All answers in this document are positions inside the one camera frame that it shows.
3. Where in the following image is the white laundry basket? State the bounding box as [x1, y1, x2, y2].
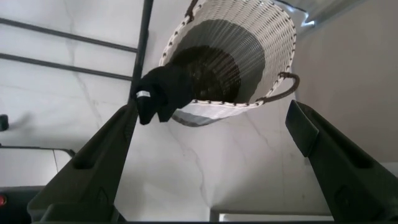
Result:
[158, 0, 301, 128]

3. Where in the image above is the black clothes rack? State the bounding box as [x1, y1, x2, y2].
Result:
[0, 0, 155, 105]

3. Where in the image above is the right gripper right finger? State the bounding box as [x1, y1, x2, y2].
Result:
[285, 99, 398, 222]

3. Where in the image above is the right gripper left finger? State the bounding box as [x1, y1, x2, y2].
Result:
[27, 101, 139, 222]

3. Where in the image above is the black garment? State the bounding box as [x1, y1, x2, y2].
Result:
[134, 62, 195, 126]

